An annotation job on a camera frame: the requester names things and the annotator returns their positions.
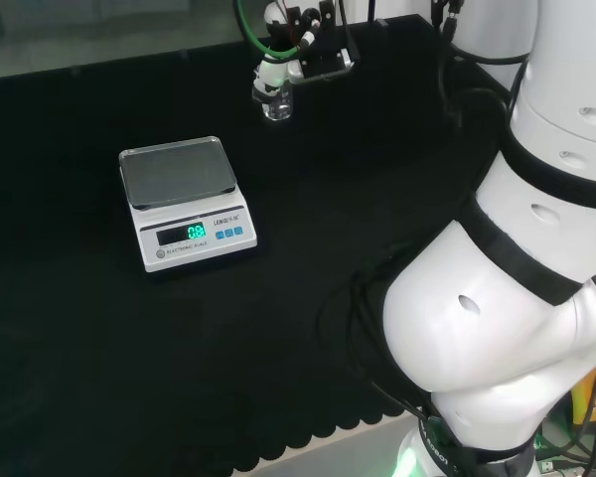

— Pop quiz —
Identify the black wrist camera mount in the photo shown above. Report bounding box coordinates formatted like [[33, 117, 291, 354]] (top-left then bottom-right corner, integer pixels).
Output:
[[285, 0, 362, 83]]

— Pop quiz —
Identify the green cable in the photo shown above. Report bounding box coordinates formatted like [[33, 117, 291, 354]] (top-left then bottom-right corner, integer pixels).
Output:
[[233, 0, 302, 62]]

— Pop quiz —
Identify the black bench cloth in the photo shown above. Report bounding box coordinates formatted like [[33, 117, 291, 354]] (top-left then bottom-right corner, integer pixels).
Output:
[[0, 14, 511, 477]]

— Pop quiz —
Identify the yellow stop button box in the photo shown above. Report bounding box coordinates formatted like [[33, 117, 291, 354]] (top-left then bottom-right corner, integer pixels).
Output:
[[569, 366, 596, 434]]

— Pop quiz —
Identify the small clear glass beaker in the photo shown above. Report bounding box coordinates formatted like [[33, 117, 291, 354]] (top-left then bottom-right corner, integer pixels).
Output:
[[251, 81, 295, 123]]

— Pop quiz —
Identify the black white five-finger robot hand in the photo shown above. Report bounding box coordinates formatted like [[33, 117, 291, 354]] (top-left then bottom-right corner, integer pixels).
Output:
[[251, 0, 305, 109]]

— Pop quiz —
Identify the black cable bundle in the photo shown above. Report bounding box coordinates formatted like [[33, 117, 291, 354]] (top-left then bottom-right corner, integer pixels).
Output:
[[429, 0, 516, 153]]

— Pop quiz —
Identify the white electronic balance steel pan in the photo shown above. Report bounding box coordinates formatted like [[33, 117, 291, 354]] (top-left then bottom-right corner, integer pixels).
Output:
[[117, 134, 259, 275]]

